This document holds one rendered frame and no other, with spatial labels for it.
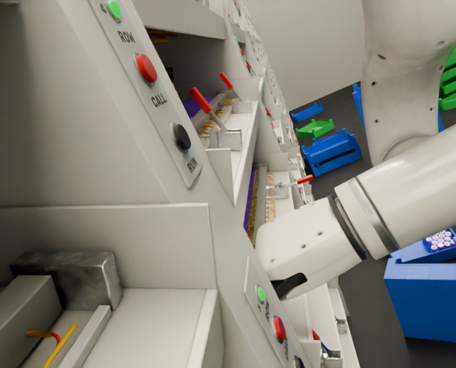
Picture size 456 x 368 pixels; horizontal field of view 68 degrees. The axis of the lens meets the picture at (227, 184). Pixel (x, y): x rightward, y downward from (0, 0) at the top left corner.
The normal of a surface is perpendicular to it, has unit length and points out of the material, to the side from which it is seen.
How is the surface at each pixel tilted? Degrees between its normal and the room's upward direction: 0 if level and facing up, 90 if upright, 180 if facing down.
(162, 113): 90
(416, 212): 78
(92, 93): 90
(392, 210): 68
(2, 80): 90
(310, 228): 8
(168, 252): 90
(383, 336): 0
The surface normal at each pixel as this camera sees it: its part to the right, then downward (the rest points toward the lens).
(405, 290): -0.49, 0.49
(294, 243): -0.56, -0.76
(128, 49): 0.90, -0.35
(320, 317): -0.07, -0.93
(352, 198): -0.55, -0.51
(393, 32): -0.77, 0.52
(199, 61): -0.11, 0.37
